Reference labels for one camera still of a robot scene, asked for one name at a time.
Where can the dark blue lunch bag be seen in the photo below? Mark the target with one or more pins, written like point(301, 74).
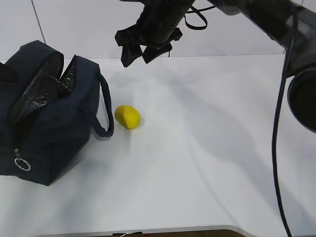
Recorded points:
point(47, 117)

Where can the yellow lemon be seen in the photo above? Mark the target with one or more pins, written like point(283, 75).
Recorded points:
point(128, 116)

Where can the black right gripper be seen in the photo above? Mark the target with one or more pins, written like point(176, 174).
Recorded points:
point(156, 26)

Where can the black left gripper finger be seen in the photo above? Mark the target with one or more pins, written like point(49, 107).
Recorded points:
point(7, 74)

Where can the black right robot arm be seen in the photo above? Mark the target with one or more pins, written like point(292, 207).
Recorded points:
point(289, 24)

